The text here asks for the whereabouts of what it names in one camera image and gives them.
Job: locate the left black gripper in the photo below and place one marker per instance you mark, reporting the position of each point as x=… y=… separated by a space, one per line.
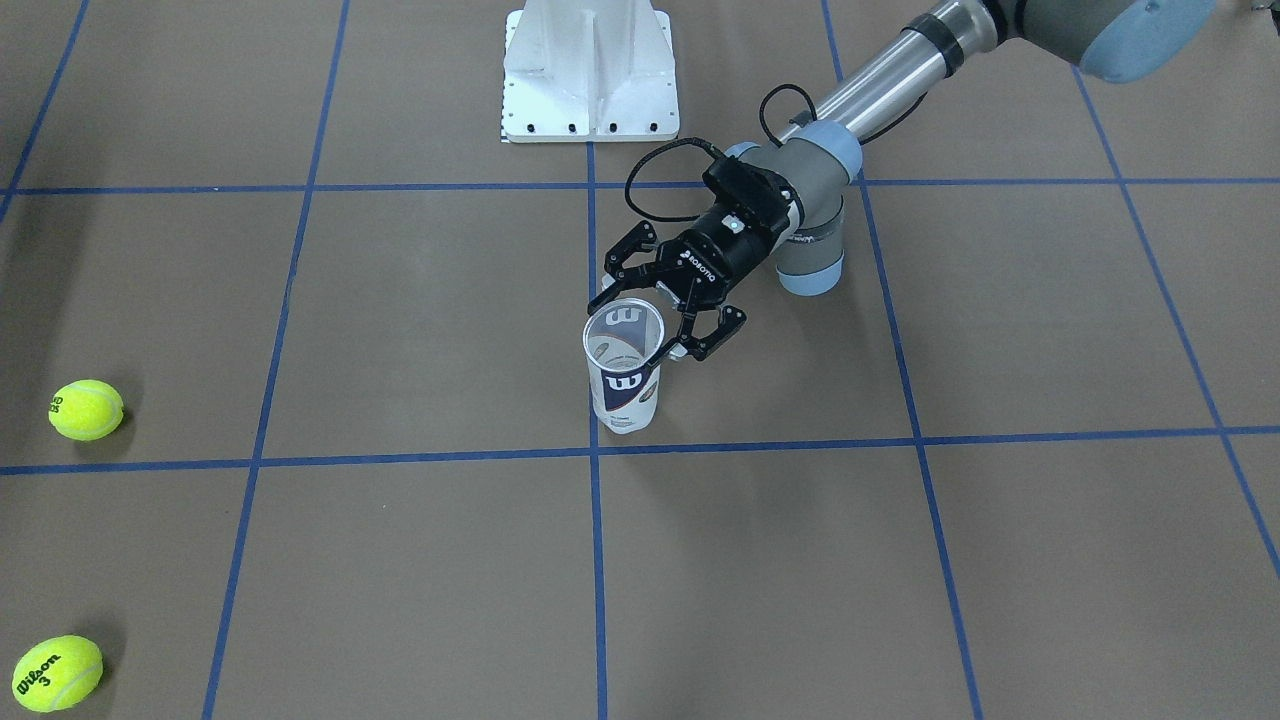
x=716 y=258

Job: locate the clear plastic tennis ball can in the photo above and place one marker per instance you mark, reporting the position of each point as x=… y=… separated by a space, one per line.
x=621 y=341

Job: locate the Roland Garros yellow tennis ball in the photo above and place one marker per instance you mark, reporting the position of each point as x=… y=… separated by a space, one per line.
x=86 y=410

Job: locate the Wilson 3 yellow tennis ball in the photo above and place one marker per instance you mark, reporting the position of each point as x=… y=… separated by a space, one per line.
x=57 y=674

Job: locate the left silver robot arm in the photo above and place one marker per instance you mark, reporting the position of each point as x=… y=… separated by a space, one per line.
x=823 y=152

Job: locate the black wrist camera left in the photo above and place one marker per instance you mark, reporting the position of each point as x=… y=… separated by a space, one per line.
x=759 y=197

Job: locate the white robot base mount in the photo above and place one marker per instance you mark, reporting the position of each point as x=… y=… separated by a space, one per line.
x=589 y=72

